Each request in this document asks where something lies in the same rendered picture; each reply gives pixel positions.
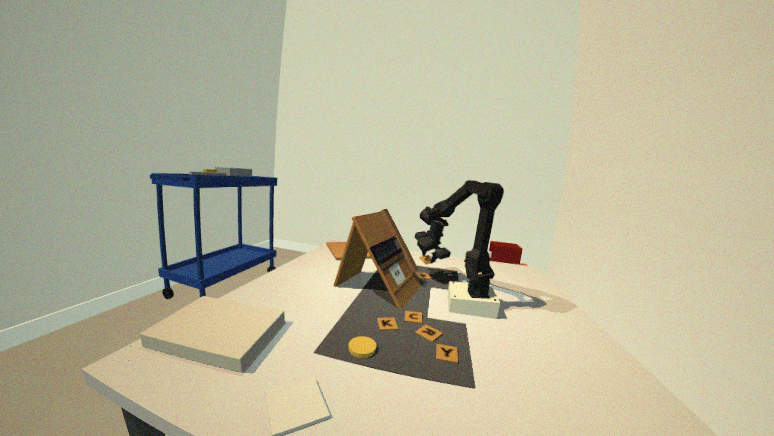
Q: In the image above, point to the white paper ticket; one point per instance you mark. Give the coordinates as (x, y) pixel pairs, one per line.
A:
(397, 274)

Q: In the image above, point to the tan flat rectangular card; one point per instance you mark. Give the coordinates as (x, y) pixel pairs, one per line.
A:
(337, 249)

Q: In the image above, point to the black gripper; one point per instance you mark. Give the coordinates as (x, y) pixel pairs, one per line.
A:
(440, 253)

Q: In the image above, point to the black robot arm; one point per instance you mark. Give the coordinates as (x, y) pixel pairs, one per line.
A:
(477, 260)

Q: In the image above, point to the yellow round disc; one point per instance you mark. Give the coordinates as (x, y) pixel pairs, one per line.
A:
(362, 347)

